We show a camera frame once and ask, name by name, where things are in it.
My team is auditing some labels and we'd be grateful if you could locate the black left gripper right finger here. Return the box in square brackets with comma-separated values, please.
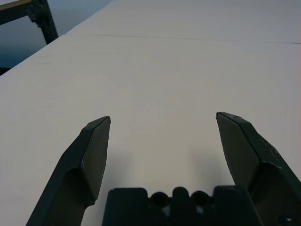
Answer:
[215, 112, 301, 226]

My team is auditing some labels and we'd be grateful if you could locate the black framed side table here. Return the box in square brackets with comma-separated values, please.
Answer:
[0, 0, 59, 45]

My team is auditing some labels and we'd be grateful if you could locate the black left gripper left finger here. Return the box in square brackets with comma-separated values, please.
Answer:
[25, 116, 111, 226]

